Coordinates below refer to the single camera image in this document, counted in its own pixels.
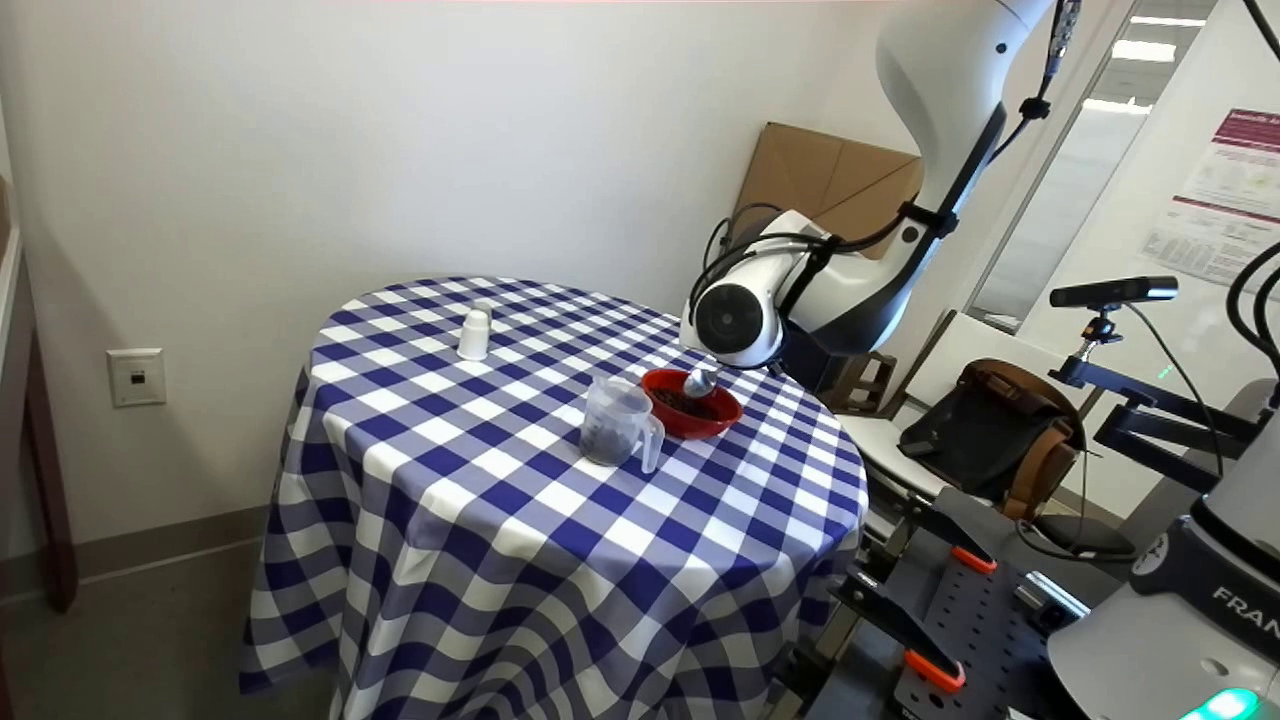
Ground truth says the red plastic bowl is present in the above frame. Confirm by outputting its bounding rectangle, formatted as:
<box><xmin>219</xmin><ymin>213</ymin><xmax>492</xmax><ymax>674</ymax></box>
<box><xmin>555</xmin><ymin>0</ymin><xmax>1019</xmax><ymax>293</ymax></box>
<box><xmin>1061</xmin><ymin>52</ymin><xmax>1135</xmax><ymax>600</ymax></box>
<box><xmin>636</xmin><ymin>363</ymin><xmax>749</xmax><ymax>444</ymax></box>

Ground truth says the clear plastic measuring cup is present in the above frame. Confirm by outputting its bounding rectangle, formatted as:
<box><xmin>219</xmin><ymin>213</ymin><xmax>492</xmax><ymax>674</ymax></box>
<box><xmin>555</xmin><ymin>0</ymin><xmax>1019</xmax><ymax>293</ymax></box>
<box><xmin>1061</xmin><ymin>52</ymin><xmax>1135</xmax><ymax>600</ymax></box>
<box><xmin>576</xmin><ymin>372</ymin><xmax>668</xmax><ymax>478</ymax></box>

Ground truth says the black storage box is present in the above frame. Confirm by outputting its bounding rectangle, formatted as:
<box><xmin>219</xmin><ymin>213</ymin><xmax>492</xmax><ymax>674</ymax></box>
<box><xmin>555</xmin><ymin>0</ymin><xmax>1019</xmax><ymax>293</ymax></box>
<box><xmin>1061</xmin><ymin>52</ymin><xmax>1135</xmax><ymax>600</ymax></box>
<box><xmin>779</xmin><ymin>317</ymin><xmax>900</xmax><ymax>414</ymax></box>

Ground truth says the blue white checked tablecloth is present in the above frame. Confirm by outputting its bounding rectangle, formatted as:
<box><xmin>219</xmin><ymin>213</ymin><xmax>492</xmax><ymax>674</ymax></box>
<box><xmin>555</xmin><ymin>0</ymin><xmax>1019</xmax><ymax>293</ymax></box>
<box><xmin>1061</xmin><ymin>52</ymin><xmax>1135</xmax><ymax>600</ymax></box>
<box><xmin>236</xmin><ymin>271</ymin><xmax>870</xmax><ymax>720</ymax></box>

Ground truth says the small white plastic bottle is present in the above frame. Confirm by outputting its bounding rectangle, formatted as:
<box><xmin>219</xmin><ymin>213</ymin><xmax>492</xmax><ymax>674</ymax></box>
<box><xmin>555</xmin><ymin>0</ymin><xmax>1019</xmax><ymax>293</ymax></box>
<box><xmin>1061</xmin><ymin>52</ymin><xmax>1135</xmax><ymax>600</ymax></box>
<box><xmin>454</xmin><ymin>301</ymin><xmax>496</xmax><ymax>372</ymax></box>

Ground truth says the flat brown cardboard box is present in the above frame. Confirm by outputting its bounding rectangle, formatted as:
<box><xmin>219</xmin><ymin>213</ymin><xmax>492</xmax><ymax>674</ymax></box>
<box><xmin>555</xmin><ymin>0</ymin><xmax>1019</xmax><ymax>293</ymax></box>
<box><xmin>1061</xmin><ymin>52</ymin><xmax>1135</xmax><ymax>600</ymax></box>
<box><xmin>723</xmin><ymin>120</ymin><xmax>929</xmax><ymax>250</ymax></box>

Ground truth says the grey perforated mounting plate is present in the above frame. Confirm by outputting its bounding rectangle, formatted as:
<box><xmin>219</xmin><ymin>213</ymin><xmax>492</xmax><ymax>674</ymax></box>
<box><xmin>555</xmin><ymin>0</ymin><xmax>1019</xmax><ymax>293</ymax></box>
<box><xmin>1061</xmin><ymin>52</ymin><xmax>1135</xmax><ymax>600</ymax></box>
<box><xmin>796</xmin><ymin>493</ymin><xmax>1135</xmax><ymax>720</ymax></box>

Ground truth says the orange handled clamp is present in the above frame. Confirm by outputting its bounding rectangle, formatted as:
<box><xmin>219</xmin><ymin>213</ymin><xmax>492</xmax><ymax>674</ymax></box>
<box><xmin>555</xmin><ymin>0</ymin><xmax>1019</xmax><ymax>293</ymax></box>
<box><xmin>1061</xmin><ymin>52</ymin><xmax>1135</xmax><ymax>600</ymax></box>
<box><xmin>933</xmin><ymin>510</ymin><xmax>1003</xmax><ymax>581</ymax></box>
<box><xmin>851</xmin><ymin>570</ymin><xmax>973</xmax><ymax>701</ymax></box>

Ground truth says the black bar camera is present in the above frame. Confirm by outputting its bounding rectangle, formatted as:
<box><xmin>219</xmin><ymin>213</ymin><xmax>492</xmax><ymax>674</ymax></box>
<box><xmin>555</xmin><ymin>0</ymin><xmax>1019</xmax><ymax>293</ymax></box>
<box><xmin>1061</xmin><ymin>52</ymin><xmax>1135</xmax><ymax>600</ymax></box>
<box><xmin>1044</xmin><ymin>271</ymin><xmax>1182</xmax><ymax>310</ymax></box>

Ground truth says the black camera stand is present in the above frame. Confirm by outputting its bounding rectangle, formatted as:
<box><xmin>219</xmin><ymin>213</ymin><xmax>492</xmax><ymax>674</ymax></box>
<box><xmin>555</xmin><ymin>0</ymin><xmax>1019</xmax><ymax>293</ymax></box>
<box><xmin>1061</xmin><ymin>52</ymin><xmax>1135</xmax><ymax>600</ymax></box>
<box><xmin>1061</xmin><ymin>307</ymin><xmax>1265</xmax><ymax>493</ymax></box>

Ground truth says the white wall poster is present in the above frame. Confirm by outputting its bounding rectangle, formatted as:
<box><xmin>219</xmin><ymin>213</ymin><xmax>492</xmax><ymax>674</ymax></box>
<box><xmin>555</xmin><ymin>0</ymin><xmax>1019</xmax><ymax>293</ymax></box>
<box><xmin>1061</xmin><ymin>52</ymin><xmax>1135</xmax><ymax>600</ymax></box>
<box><xmin>1138</xmin><ymin>105</ymin><xmax>1280</xmax><ymax>303</ymax></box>

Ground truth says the white wall outlet plate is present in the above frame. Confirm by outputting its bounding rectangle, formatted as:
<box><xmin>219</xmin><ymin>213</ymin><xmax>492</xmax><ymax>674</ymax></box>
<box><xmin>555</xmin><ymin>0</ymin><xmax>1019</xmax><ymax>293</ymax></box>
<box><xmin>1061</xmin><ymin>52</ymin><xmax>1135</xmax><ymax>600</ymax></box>
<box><xmin>105</xmin><ymin>345</ymin><xmax>166</xmax><ymax>411</ymax></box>

